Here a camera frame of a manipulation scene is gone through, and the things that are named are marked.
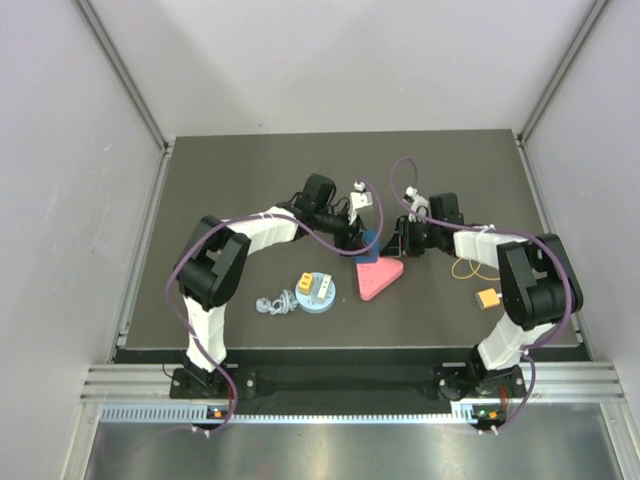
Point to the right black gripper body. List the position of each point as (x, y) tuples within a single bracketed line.
[(416, 237)]

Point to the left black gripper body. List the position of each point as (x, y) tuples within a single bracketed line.
[(341, 234)]

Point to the blue cube plug adapter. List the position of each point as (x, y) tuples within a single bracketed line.
[(371, 255)]

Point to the pink triangular power strip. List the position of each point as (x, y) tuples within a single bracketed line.
[(373, 278)]

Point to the white square charger plug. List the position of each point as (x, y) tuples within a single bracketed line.
[(323, 284)]

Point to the yellow plug adapter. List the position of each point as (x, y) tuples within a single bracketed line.
[(305, 283)]

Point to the light blue round socket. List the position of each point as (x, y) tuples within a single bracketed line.
[(310, 303)]

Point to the yellow charger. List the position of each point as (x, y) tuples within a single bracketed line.
[(488, 298)]

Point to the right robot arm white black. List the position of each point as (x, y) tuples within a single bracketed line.
[(538, 285)]

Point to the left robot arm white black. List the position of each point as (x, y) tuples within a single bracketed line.
[(209, 270)]

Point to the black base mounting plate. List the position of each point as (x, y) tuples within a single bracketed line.
[(432, 374)]

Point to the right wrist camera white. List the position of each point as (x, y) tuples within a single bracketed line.
[(418, 205)]

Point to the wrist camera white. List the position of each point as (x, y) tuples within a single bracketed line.
[(360, 198), (418, 205)]

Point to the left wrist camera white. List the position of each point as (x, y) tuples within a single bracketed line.
[(360, 198)]

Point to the right aluminium frame post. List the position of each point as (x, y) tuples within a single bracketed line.
[(588, 23)]

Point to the aluminium frame post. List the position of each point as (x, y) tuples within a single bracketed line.
[(588, 23), (107, 46)]

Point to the left aluminium frame post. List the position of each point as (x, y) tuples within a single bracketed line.
[(107, 46)]

